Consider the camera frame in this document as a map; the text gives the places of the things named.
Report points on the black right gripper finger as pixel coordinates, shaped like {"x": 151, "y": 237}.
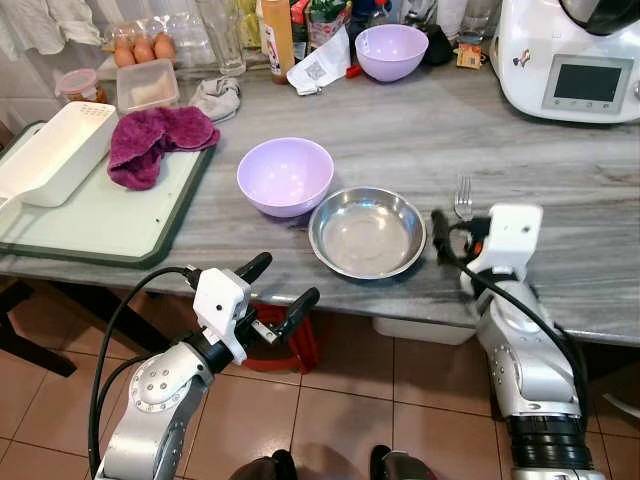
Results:
{"x": 443, "y": 235}

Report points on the white plastic box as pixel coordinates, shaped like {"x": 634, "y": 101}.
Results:
{"x": 55, "y": 155}

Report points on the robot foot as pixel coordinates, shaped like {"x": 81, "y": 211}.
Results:
{"x": 262, "y": 468}
{"x": 400, "y": 466}

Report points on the clear lidded plastic container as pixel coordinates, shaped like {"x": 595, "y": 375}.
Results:
{"x": 148, "y": 87}

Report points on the white storage box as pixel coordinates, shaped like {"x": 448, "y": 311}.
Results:
{"x": 420, "y": 330}

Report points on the green red snack packet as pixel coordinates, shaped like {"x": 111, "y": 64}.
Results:
{"x": 325, "y": 15}

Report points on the lilac plastic bowl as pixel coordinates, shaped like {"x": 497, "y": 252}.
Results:
{"x": 285, "y": 178}
{"x": 391, "y": 52}

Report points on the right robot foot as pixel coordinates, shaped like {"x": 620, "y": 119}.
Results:
{"x": 400, "y": 466}

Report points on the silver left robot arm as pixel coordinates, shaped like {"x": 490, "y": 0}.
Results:
{"x": 165, "y": 390}

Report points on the white QR code card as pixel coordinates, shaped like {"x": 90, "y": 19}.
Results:
{"x": 320, "y": 65}

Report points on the white hanging cloth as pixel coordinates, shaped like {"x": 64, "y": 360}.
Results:
{"x": 40, "y": 22}

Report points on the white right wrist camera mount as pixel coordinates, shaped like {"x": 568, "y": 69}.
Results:
{"x": 512, "y": 235}

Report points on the jar with red lid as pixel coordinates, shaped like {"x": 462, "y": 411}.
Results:
{"x": 78, "y": 87}

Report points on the silver metal fork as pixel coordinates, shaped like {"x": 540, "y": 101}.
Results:
{"x": 464, "y": 200}

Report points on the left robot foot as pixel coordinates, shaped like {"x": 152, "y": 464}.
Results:
{"x": 262, "y": 468}

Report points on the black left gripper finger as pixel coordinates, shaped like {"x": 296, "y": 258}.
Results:
{"x": 255, "y": 267}
{"x": 300, "y": 312}

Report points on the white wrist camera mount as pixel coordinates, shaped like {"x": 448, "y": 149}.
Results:
{"x": 220, "y": 300}
{"x": 512, "y": 235}

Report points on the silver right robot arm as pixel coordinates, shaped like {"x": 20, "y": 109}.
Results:
{"x": 525, "y": 370}

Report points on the small yellow packet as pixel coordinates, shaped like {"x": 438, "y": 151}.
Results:
{"x": 469, "y": 52}

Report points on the red plastic stool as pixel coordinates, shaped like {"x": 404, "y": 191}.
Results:
{"x": 298, "y": 350}

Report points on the orange sauce bottle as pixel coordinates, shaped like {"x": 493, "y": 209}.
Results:
{"x": 277, "y": 40}

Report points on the grey crumpled cloth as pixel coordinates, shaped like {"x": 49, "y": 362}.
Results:
{"x": 215, "y": 100}

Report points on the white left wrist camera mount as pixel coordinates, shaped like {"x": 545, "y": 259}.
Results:
{"x": 220, "y": 300}

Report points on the brown egg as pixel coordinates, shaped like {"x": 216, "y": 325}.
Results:
{"x": 124, "y": 54}
{"x": 164, "y": 46}
{"x": 144, "y": 50}

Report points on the green cutting board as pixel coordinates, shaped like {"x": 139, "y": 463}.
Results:
{"x": 110, "y": 225}

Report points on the magenta towel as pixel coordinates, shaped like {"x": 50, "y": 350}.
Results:
{"x": 150, "y": 145}

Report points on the clear plastic egg carton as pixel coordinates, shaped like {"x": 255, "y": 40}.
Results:
{"x": 140, "y": 34}

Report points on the shallow steel bowl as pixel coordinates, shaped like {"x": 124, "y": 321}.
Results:
{"x": 367, "y": 235}

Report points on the white kitchen machine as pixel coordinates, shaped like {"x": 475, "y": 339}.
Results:
{"x": 560, "y": 60}

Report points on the tall clear glass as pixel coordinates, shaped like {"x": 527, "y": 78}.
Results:
{"x": 222, "y": 40}

